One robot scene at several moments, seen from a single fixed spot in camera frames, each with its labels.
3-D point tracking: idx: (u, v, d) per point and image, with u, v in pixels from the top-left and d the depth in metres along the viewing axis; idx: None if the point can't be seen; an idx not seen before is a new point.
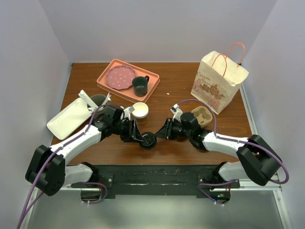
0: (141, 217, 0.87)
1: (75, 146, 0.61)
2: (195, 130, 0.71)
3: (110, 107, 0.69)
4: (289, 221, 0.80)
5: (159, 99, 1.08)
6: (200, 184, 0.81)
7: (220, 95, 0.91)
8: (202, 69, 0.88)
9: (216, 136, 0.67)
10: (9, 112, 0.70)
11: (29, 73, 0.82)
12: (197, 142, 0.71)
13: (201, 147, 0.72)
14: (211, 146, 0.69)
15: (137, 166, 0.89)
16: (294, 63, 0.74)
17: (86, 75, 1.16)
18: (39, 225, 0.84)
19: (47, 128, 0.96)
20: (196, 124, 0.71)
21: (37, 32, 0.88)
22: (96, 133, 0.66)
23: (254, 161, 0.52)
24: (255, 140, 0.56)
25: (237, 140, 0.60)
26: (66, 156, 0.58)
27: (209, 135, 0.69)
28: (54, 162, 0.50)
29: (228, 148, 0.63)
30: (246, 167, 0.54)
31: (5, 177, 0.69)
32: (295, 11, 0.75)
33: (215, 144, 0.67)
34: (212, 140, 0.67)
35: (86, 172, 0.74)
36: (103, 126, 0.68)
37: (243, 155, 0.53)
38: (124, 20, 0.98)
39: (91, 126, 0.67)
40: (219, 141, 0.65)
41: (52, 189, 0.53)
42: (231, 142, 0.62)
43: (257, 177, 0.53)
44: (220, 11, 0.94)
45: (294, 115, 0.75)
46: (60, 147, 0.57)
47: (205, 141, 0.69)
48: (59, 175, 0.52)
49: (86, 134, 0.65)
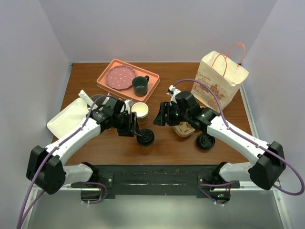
0: (140, 217, 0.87)
1: (72, 144, 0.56)
2: (194, 108, 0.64)
3: (111, 98, 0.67)
4: (289, 221, 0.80)
5: (159, 99, 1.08)
6: (200, 185, 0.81)
7: (220, 94, 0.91)
8: (202, 69, 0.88)
9: (228, 127, 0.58)
10: (9, 112, 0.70)
11: (29, 73, 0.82)
12: (197, 122, 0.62)
13: (203, 128, 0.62)
14: (215, 134, 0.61)
15: (137, 166, 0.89)
16: (294, 63, 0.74)
17: (86, 75, 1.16)
18: (39, 225, 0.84)
19: (47, 128, 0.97)
20: (193, 102, 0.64)
21: (37, 32, 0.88)
22: (95, 126, 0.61)
23: (269, 172, 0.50)
24: (275, 148, 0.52)
25: (257, 145, 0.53)
26: (64, 156, 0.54)
27: (218, 122, 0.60)
28: (50, 163, 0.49)
29: (241, 148, 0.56)
30: (255, 172, 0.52)
31: (5, 177, 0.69)
32: (295, 11, 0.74)
33: (222, 135, 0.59)
34: (221, 130, 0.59)
35: (88, 172, 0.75)
36: (102, 118, 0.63)
37: (263, 166, 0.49)
38: (124, 20, 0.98)
39: (89, 119, 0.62)
40: (229, 136, 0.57)
41: (52, 188, 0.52)
42: (247, 144, 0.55)
43: (262, 183, 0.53)
44: (220, 11, 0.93)
45: (294, 115, 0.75)
46: (55, 148, 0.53)
47: (211, 129, 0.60)
48: (57, 174, 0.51)
49: (83, 129, 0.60)
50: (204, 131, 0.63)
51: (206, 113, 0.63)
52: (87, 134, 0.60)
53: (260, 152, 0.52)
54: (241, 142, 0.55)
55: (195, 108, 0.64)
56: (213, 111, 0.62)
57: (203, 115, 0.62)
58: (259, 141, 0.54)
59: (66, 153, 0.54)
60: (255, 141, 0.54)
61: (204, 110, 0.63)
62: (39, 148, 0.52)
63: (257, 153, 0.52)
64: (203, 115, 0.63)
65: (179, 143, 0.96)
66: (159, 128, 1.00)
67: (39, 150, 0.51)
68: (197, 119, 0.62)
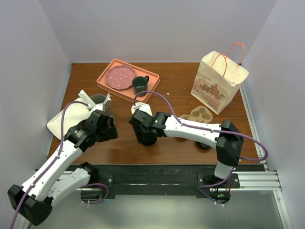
0: (141, 217, 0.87)
1: (49, 178, 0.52)
2: (145, 120, 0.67)
3: (94, 112, 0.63)
4: (289, 221, 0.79)
5: (159, 99, 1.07)
6: (200, 187, 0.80)
7: (220, 95, 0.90)
8: (202, 69, 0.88)
9: (181, 124, 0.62)
10: (9, 112, 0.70)
11: (29, 73, 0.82)
12: (154, 130, 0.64)
13: (161, 133, 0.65)
14: (174, 134, 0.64)
15: (137, 166, 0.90)
16: (294, 63, 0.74)
17: (86, 75, 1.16)
18: (40, 225, 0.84)
19: (47, 128, 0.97)
20: (142, 115, 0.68)
21: (37, 32, 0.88)
22: (73, 151, 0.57)
23: (231, 151, 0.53)
24: (228, 126, 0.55)
25: (211, 130, 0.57)
26: (42, 193, 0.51)
27: (172, 122, 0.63)
28: (27, 204, 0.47)
29: (199, 138, 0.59)
30: (219, 155, 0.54)
31: (5, 177, 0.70)
32: (295, 11, 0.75)
33: (179, 132, 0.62)
34: (177, 128, 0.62)
35: (80, 180, 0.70)
36: (82, 137, 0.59)
37: (224, 148, 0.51)
38: (124, 20, 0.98)
39: (66, 144, 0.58)
40: (184, 130, 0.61)
41: (39, 219, 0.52)
42: (203, 132, 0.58)
43: (230, 162, 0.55)
44: (220, 11, 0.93)
45: (294, 115, 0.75)
46: (30, 187, 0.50)
47: (167, 130, 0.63)
48: (40, 210, 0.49)
49: (60, 157, 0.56)
50: (165, 135, 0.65)
51: (158, 119, 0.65)
52: (66, 161, 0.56)
53: (216, 135, 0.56)
54: (198, 132, 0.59)
55: (146, 119, 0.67)
56: (162, 114, 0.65)
57: (157, 121, 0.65)
58: (212, 126, 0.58)
59: (44, 189, 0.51)
60: (208, 126, 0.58)
61: (154, 117, 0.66)
62: (15, 187, 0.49)
63: (213, 137, 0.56)
64: (156, 120, 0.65)
65: (179, 143, 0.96)
66: None
67: (15, 191, 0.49)
68: (151, 127, 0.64)
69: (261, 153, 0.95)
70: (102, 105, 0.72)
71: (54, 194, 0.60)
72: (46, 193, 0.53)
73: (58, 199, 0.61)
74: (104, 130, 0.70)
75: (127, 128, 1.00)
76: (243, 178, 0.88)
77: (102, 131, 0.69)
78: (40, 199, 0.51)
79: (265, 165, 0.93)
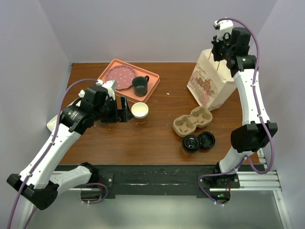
0: (141, 217, 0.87)
1: (46, 165, 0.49)
2: (240, 47, 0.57)
3: (88, 89, 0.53)
4: (289, 220, 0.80)
5: (159, 99, 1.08)
6: (199, 177, 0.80)
7: (211, 90, 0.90)
8: (201, 61, 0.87)
9: (252, 85, 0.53)
10: (9, 113, 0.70)
11: (29, 74, 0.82)
12: (233, 61, 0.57)
13: (232, 68, 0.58)
14: (238, 86, 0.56)
15: (137, 166, 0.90)
16: (294, 63, 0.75)
17: (86, 75, 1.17)
18: (40, 225, 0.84)
19: (46, 128, 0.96)
20: (243, 41, 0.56)
21: (38, 33, 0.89)
22: (67, 136, 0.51)
23: (245, 139, 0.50)
24: (272, 127, 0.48)
25: (259, 114, 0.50)
26: (41, 181, 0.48)
27: (249, 74, 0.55)
28: (27, 194, 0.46)
29: (246, 109, 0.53)
30: (239, 130, 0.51)
31: (5, 177, 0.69)
32: (296, 12, 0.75)
33: (243, 88, 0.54)
34: (246, 83, 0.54)
35: (80, 177, 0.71)
36: (76, 119, 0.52)
37: (246, 130, 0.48)
38: (125, 21, 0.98)
39: (61, 127, 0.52)
40: (248, 91, 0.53)
41: (45, 204, 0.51)
42: (253, 108, 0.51)
43: (237, 143, 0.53)
44: (221, 11, 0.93)
45: (294, 115, 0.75)
46: (27, 177, 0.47)
47: (238, 75, 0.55)
48: (43, 196, 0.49)
49: (55, 143, 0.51)
50: (232, 75, 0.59)
51: (247, 58, 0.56)
52: (62, 147, 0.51)
53: (256, 121, 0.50)
54: (249, 104, 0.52)
55: (244, 47, 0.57)
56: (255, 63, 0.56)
57: (244, 59, 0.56)
58: (265, 114, 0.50)
59: (42, 177, 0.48)
60: (262, 112, 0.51)
61: (248, 55, 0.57)
62: (13, 176, 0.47)
63: (251, 119, 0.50)
64: (244, 59, 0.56)
65: (179, 143, 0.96)
66: (159, 128, 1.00)
67: (12, 181, 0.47)
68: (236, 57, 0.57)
69: (261, 153, 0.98)
70: (113, 83, 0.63)
71: (59, 182, 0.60)
72: (47, 178, 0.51)
73: (62, 188, 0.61)
74: (103, 108, 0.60)
75: (127, 127, 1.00)
76: (243, 178, 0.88)
77: (100, 110, 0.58)
78: (41, 186, 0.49)
79: (265, 165, 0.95)
